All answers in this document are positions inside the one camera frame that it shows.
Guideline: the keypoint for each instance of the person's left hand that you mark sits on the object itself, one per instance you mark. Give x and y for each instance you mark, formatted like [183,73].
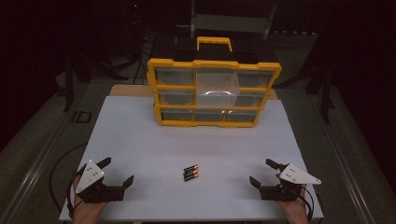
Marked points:
[87,213]

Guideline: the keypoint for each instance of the person's right hand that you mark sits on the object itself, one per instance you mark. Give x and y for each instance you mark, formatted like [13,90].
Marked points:
[295,211]

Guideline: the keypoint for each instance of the set of small clear drawers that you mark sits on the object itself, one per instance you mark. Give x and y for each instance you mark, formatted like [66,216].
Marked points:
[174,76]

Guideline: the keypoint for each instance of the black tripod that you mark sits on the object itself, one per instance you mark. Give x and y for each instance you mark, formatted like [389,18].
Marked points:
[67,93]

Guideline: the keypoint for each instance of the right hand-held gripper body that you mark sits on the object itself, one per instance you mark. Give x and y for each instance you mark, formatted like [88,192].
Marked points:
[295,175]

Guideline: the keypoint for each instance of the yellow and black drawer cabinet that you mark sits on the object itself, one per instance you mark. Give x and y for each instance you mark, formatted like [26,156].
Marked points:
[214,63]

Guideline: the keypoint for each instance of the large clear plastic drawer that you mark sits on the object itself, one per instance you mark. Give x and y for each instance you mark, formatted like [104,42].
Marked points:
[216,90]

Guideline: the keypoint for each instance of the grey metal stand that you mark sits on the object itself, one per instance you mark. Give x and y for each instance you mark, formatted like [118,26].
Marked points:
[230,23]

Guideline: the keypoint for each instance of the dark stand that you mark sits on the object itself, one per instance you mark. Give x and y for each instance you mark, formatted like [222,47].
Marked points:
[325,102]

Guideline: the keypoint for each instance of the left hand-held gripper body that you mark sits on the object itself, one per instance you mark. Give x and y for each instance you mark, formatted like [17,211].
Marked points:
[90,174]

